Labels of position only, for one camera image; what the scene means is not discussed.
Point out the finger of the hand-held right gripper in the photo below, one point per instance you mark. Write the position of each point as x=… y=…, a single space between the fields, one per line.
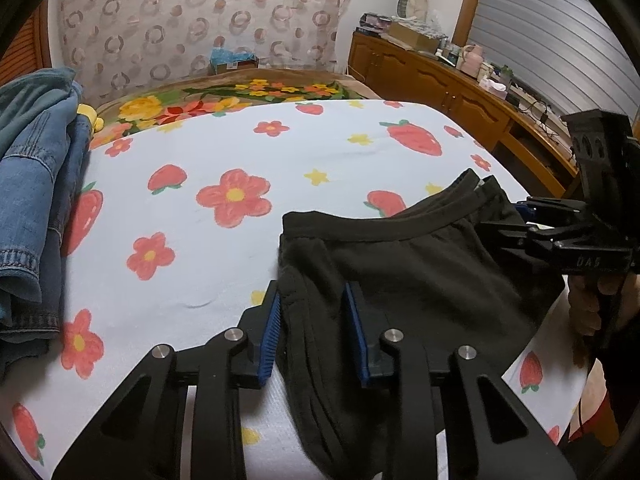
x=555 y=210
x=525 y=240

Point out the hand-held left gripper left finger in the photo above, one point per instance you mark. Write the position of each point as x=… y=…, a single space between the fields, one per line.
x=269 y=340

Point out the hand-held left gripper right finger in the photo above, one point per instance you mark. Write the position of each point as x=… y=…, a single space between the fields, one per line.
x=356 y=340

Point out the black pants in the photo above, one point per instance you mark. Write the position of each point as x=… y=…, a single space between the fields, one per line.
x=425 y=280

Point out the person's right forearm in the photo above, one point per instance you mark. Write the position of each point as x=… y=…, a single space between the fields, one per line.
x=625 y=360

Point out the person's right hand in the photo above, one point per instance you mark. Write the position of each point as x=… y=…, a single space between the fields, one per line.
x=585 y=305

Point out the strawberry and flower printed blanket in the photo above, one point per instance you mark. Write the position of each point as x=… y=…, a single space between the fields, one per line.
x=200 y=260

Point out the pink tissue box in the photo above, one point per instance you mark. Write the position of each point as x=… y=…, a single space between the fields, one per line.
x=492 y=87

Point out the pink kettle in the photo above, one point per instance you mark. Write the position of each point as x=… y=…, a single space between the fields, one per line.
x=471 y=60

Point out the grey window blind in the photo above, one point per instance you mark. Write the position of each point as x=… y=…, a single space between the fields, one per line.
x=550 y=20

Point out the wooden sideboard cabinet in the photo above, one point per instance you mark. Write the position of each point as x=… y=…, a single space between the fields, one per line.
x=425 y=80

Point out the cardboard box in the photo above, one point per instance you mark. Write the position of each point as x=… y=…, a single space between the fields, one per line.
x=410 y=35

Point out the brown floral blanket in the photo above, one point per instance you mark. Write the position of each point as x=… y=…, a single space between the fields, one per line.
x=225 y=95

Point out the small grey fan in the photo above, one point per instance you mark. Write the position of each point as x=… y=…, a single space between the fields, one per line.
x=403 y=6

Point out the dark folded fabric stack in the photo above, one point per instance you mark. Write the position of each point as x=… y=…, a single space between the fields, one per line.
x=375 y=21

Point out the pile of blue denim clothes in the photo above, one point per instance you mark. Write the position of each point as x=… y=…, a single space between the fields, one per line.
x=35 y=185

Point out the blue box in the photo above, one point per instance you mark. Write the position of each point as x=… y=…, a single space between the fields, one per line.
x=225 y=60

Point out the yellow plush toy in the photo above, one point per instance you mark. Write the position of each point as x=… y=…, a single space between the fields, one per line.
x=90 y=112

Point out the wooden slatted door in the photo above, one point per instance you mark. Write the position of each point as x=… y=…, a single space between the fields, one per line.
x=25 y=55

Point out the wooden window frame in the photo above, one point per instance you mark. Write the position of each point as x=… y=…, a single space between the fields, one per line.
x=472 y=0

